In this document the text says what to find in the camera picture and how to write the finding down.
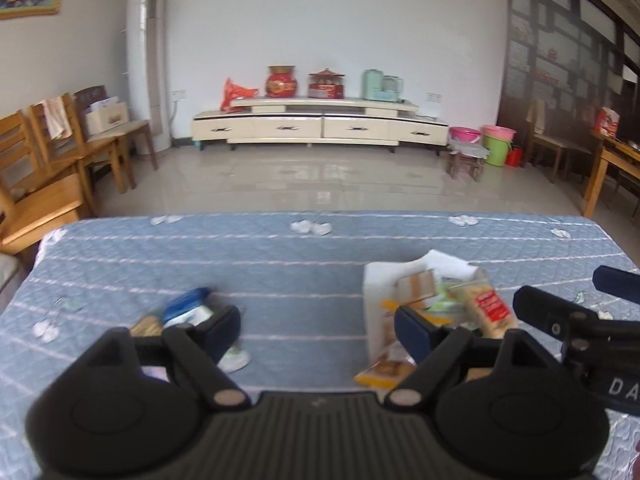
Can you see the white towel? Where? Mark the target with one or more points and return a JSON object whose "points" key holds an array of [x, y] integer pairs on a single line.
{"points": [[57, 120]]}

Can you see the dark wooden cushioned chair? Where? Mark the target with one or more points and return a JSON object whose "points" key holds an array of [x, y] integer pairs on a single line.
{"points": [[140, 127]]}

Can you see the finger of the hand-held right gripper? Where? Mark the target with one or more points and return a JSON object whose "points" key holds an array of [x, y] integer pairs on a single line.
{"points": [[615, 282], [537, 302]]}

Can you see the small wooden stool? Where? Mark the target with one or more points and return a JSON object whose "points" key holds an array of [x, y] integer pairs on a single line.
{"points": [[467, 157]]}

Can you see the green biscuit packet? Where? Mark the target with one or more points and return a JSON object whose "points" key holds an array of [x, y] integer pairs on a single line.
{"points": [[447, 302]]}

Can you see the red plastic container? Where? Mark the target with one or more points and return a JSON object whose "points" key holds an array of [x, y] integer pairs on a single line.
{"points": [[515, 157]]}

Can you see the cream hanging towel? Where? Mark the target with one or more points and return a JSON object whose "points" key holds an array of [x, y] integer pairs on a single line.
{"points": [[536, 115]]}

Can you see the blue white snack packet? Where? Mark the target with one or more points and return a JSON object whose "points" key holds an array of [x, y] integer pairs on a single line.
{"points": [[187, 305]]}

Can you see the cream tv cabinet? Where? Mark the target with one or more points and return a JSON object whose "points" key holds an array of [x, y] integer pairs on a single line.
{"points": [[300, 125]]}

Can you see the red gold jar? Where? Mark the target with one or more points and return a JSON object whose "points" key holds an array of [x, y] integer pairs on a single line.
{"points": [[281, 82]]}

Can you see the yellow cracker packet red label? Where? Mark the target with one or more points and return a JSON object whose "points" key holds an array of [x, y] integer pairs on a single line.
{"points": [[490, 310]]}

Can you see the orange bread packet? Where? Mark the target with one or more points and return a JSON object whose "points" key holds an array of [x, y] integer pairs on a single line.
{"points": [[385, 371]]}

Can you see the grey cushion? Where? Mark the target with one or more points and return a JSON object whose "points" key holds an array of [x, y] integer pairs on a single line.
{"points": [[6, 270]]}

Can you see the red white box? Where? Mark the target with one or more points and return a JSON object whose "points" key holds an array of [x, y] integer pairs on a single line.
{"points": [[606, 121]]}

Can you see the white tower air conditioner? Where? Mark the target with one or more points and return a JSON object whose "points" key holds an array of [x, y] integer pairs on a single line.
{"points": [[145, 70]]}

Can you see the red carousel ornament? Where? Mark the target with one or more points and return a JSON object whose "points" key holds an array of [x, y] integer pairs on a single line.
{"points": [[326, 87]]}

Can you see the red plastic bag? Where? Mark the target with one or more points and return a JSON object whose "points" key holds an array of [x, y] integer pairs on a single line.
{"points": [[237, 95]]}

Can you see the pink snack packet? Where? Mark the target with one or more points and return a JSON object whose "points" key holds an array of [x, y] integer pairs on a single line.
{"points": [[152, 373]]}

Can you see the light wooden table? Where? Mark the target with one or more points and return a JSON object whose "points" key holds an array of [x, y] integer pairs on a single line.
{"points": [[607, 157]]}

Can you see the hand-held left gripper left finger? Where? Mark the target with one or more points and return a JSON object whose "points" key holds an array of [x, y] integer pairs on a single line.
{"points": [[227, 327]]}

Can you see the brown white snack packet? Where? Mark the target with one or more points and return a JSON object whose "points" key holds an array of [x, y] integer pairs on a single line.
{"points": [[415, 287]]}

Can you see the dark wooden display shelf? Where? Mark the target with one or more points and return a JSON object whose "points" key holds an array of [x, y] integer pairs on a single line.
{"points": [[550, 35]]}

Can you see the white box on chair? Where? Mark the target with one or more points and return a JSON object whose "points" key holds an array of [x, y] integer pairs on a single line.
{"points": [[107, 117]]}

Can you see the light wooden chair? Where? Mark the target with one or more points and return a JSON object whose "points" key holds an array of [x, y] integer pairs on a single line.
{"points": [[95, 147], [40, 205]]}

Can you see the mint green blender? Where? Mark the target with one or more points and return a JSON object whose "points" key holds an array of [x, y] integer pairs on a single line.
{"points": [[372, 85]]}

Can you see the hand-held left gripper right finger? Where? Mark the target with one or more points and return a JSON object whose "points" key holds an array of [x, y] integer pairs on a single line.
{"points": [[415, 332]]}

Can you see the white bag of snacks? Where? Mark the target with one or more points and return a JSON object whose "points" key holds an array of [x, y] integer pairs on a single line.
{"points": [[375, 300]]}

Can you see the green bucket pink rim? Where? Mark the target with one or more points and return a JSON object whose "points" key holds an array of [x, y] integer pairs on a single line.
{"points": [[495, 147]]}

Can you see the pink plastic basin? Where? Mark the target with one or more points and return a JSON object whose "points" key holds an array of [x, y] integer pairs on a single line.
{"points": [[465, 134]]}

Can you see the blue quilted blanket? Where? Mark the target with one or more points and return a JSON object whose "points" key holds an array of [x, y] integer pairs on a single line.
{"points": [[300, 270]]}

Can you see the white green snack packet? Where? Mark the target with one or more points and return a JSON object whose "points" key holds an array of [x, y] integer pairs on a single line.
{"points": [[235, 360]]}

